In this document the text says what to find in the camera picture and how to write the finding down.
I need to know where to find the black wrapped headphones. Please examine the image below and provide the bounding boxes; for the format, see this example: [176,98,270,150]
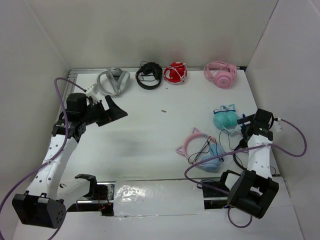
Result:
[135,61,163,90]

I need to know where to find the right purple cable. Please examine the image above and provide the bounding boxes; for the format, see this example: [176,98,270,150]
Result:
[184,118,308,229]

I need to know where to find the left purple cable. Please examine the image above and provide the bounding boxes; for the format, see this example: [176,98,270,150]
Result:
[0,77,91,240]

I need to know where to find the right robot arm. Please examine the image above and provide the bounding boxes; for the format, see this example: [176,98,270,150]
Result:
[218,109,279,219]

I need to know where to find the red white headphones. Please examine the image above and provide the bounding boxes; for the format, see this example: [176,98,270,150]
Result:
[163,61,188,85]

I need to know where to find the pink blue cat-ear headphones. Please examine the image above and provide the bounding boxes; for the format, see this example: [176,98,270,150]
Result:
[175,127,225,173]

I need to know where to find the grey white headphones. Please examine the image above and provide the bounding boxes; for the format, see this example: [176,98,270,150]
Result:
[96,67,131,97]

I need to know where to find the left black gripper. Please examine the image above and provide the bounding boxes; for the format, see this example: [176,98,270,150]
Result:
[81,95,127,127]

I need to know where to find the purple cable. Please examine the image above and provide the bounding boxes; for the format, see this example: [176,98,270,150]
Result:
[0,77,91,240]
[184,118,308,229]

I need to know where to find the black wired headphones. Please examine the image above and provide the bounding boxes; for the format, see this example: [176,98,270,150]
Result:
[218,129,280,177]

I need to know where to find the teal headphones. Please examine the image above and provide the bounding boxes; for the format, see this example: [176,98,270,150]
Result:
[213,104,242,135]

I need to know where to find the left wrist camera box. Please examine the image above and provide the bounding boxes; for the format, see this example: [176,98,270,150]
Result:
[85,83,99,101]

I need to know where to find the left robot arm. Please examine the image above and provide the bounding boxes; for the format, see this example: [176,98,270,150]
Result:
[12,93,128,229]

